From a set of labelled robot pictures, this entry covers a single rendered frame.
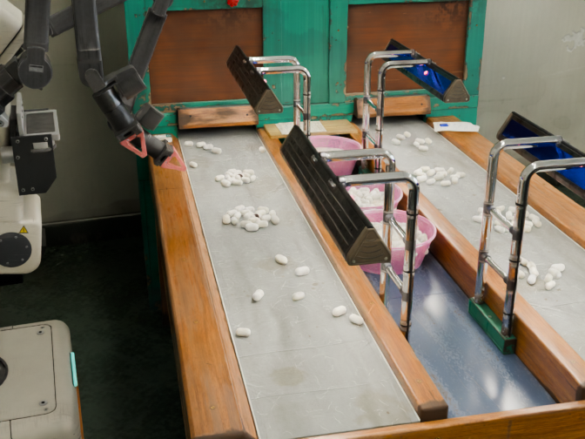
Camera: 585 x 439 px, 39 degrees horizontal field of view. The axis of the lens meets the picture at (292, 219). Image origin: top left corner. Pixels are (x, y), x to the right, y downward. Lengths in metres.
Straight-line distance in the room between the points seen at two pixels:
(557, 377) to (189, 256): 0.94
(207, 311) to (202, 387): 0.29
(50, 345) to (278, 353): 1.16
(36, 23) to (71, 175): 2.02
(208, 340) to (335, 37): 1.66
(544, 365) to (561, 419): 0.17
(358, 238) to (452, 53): 1.97
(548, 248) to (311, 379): 0.89
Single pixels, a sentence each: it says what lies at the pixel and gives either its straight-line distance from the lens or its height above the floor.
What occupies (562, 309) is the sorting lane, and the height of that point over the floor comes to 0.74.
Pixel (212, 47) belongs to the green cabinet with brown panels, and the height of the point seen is 1.07.
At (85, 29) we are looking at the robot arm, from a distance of 2.04.
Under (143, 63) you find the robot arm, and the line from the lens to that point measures 2.47.
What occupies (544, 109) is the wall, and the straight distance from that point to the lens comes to 4.73.
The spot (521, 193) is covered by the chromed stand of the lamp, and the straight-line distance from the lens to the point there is 1.76.
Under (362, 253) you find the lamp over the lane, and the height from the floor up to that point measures 1.06.
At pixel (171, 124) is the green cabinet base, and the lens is 3.10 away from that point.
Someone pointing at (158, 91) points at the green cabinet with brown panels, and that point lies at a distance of 3.08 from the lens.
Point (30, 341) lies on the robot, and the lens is 2.79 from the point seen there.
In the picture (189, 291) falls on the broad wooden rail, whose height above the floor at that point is 0.76.
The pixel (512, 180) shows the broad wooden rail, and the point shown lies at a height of 0.76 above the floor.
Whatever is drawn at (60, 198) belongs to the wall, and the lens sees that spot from 4.03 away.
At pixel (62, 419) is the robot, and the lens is 2.42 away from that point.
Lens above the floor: 1.68
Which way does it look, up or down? 23 degrees down
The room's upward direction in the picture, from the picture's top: straight up
